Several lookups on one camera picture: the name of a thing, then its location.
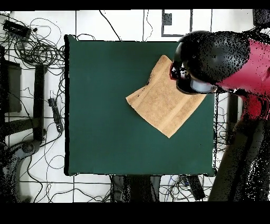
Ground tan terry towel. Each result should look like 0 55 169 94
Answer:
126 54 207 139

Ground dark flat panel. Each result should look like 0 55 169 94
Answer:
0 59 22 114

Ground dark green table cloth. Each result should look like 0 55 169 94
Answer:
64 34 221 176

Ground black device box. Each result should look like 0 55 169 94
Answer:
252 8 270 27

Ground black power strip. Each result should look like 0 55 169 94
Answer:
47 97 64 133

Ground black stand bar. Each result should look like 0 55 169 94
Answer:
33 63 47 142

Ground black hub box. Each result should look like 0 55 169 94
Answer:
3 19 32 38

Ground grey tripod base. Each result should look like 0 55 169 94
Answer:
0 138 42 202

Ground grey rectangular floor frame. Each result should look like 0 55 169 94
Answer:
161 9 193 38

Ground long black cable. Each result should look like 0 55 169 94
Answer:
98 10 122 42

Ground loose floor cable bundle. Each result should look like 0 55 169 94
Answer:
159 174 216 201

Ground black pedestal foot bar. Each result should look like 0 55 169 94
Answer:
186 174 206 201

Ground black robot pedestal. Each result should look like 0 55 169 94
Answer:
111 174 162 202

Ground tangled black cables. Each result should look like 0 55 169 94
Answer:
0 12 66 70

